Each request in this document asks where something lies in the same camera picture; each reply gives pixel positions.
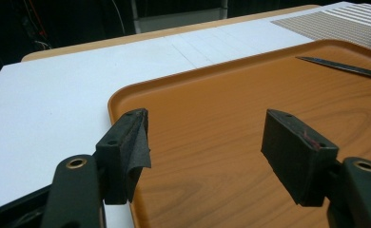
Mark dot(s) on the white board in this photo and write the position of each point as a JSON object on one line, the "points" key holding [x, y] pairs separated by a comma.
{"points": [[63, 101]]}

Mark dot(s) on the wooden table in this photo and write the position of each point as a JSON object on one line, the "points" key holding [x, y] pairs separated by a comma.
{"points": [[142, 36]]}

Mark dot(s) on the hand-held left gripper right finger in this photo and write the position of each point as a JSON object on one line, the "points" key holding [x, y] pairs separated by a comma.
{"points": [[297, 158]]}

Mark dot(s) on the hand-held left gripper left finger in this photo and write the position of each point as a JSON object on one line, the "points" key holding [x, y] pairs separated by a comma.
{"points": [[120, 158]]}

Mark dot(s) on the brown wooden tray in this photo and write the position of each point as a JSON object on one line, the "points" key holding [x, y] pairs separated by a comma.
{"points": [[221, 110]]}

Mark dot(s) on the striped placemat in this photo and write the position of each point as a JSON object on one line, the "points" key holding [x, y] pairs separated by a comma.
{"points": [[332, 25]]}

